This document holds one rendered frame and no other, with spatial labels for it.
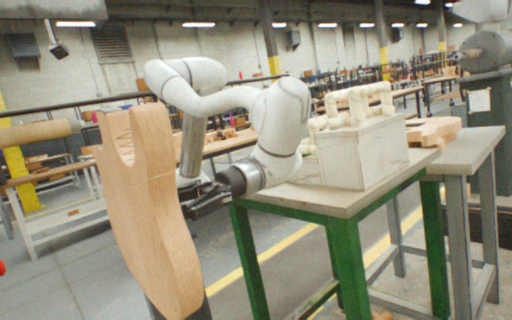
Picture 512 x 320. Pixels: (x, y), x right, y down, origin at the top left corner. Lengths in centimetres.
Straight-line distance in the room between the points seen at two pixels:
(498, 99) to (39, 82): 1139
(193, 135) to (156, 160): 88
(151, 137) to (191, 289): 25
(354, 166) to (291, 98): 32
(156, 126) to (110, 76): 1187
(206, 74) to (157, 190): 77
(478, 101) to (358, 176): 169
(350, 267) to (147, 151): 63
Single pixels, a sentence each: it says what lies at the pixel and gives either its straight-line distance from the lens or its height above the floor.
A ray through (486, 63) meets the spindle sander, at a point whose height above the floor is 118.
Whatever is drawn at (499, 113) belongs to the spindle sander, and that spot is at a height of 86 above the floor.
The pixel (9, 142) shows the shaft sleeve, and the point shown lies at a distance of 63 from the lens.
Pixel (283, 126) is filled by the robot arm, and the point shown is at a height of 116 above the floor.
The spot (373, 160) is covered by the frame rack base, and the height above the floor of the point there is 100.
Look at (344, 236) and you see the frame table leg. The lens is 84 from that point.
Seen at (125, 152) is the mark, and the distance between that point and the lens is 55.
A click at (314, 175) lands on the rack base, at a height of 96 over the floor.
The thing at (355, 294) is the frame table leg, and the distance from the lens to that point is 93.
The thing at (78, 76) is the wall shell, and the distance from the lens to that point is 1206.
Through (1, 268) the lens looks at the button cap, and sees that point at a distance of 93.
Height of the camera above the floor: 123
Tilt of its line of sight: 11 degrees down
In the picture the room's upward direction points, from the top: 11 degrees counter-clockwise
